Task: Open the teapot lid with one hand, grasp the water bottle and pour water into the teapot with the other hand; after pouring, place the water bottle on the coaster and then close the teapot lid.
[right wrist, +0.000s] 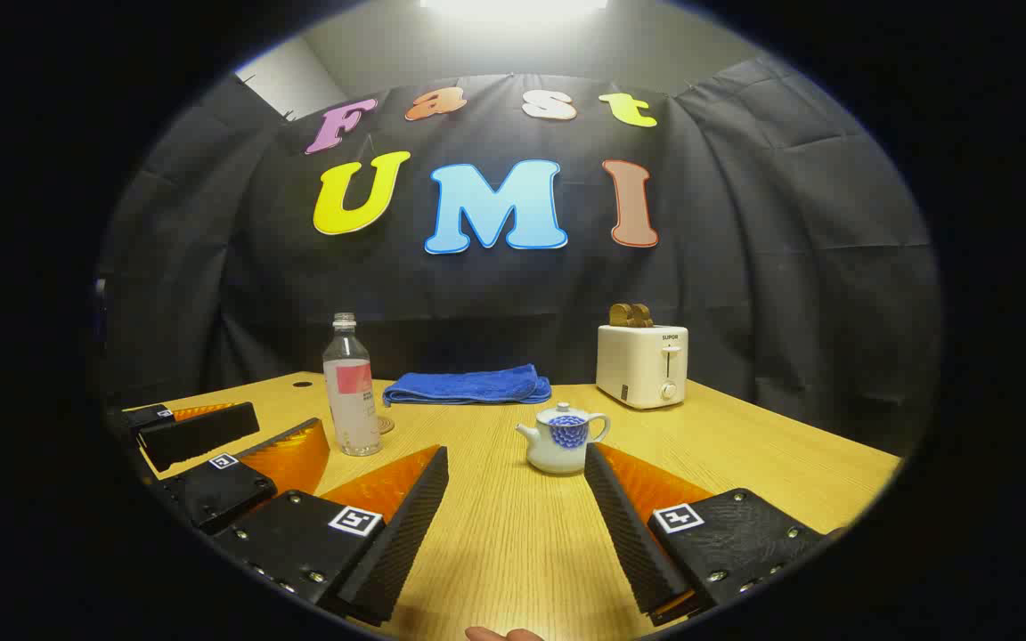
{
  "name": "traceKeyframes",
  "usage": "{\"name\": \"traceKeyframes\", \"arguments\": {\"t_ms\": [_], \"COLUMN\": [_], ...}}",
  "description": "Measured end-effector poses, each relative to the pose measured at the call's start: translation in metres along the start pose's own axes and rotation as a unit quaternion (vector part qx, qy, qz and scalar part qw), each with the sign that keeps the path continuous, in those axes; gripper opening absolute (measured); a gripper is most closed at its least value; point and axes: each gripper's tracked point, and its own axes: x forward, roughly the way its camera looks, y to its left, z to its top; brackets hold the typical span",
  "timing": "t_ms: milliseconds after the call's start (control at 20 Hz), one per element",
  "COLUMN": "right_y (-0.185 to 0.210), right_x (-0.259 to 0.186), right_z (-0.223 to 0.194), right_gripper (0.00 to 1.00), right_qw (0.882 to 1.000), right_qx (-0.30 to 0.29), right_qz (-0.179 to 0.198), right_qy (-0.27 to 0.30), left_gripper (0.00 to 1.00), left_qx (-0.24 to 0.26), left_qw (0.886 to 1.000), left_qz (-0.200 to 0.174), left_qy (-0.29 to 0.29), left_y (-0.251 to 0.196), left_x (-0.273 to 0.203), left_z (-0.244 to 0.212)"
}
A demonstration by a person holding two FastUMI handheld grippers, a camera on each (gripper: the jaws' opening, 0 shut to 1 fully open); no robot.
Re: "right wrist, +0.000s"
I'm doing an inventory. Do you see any ceiling light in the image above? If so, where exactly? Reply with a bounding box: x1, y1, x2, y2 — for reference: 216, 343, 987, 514
419, 0, 610, 14

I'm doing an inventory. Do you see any clear plastic water bottle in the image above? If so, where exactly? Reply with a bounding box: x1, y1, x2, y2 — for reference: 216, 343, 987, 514
322, 312, 382, 458

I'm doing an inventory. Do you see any white toaster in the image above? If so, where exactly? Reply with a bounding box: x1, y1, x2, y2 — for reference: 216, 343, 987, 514
596, 323, 690, 410

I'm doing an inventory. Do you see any blue folded towel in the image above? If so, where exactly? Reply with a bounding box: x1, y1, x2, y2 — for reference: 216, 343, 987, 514
382, 363, 553, 408

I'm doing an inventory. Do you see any black backdrop cloth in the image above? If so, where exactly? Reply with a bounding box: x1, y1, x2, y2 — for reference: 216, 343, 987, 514
94, 58, 941, 459

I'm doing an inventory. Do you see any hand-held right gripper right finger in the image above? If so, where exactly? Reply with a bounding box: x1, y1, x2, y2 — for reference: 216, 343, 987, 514
583, 442, 845, 627

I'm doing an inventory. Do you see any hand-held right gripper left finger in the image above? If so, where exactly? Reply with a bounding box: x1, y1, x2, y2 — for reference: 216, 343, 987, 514
210, 444, 450, 626

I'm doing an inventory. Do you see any white teacup blue pattern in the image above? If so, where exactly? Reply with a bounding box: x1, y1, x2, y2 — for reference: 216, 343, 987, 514
516, 411, 612, 475

